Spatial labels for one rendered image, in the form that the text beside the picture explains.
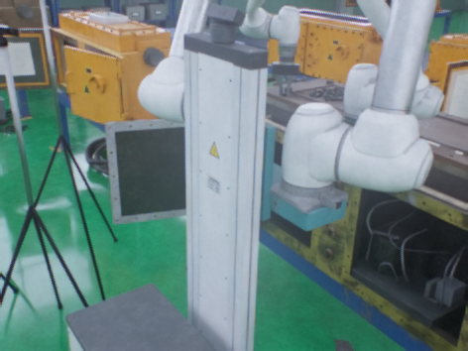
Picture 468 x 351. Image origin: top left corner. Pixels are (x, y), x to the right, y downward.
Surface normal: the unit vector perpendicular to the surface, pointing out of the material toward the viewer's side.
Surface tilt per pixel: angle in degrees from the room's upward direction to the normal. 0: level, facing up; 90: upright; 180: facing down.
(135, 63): 90
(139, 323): 0
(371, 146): 77
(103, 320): 0
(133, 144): 90
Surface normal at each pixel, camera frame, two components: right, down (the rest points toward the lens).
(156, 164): 0.29, 0.41
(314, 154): -0.46, 0.33
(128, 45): 0.58, 0.36
